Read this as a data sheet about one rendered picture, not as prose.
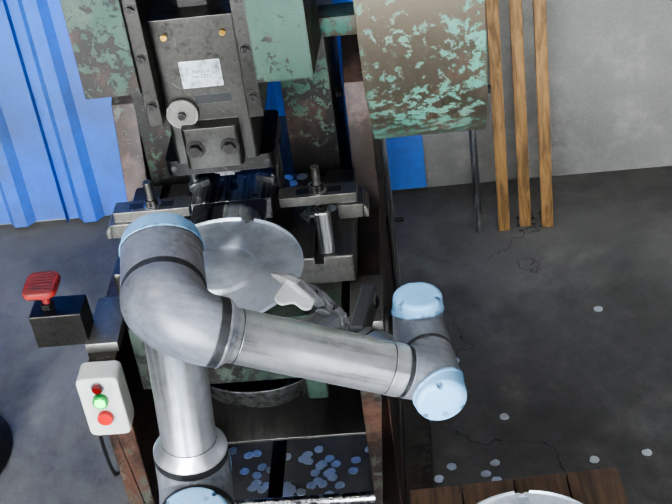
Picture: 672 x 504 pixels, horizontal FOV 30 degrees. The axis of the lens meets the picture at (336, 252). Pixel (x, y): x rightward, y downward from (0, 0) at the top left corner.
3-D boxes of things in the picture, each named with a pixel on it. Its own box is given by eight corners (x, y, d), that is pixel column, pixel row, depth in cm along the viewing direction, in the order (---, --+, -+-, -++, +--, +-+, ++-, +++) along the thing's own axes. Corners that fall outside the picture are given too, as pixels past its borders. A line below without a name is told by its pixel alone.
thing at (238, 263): (109, 318, 209) (108, 314, 209) (174, 214, 230) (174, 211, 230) (272, 336, 201) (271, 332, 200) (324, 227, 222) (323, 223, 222)
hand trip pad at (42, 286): (63, 326, 224) (52, 292, 220) (30, 328, 225) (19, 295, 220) (70, 301, 230) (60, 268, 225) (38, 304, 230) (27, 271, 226)
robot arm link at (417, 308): (454, 319, 177) (454, 378, 184) (438, 274, 187) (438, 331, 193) (400, 326, 177) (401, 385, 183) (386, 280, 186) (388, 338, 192)
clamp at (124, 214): (193, 231, 240) (183, 186, 234) (108, 239, 242) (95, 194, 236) (197, 214, 245) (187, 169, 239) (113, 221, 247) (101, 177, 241)
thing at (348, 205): (369, 216, 238) (363, 170, 232) (281, 224, 239) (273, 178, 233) (369, 199, 243) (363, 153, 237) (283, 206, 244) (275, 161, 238)
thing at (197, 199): (273, 217, 236) (269, 197, 233) (194, 224, 237) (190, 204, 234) (276, 191, 243) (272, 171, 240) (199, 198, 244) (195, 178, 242)
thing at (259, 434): (370, 434, 247) (370, 432, 247) (156, 449, 251) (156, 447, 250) (369, 303, 281) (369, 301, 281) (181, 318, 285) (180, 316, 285)
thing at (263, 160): (278, 178, 228) (273, 152, 225) (170, 188, 229) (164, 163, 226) (282, 134, 241) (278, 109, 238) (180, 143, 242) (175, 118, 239)
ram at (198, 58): (258, 169, 220) (230, 15, 203) (174, 177, 222) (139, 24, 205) (264, 120, 235) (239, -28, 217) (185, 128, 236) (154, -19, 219)
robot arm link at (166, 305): (133, 302, 155) (486, 377, 170) (133, 252, 164) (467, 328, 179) (108, 373, 160) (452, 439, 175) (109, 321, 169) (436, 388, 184)
